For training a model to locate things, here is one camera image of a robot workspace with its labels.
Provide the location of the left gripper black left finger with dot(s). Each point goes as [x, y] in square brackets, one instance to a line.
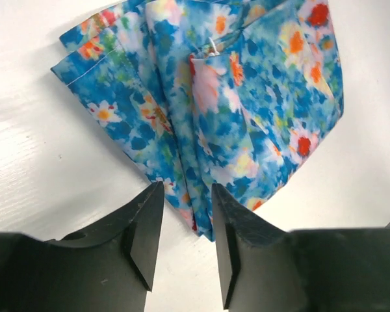
[108, 265]

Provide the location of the blue floral skirt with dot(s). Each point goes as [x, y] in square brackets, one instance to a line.
[195, 93]

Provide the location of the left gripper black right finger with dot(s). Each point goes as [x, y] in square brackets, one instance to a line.
[263, 268]

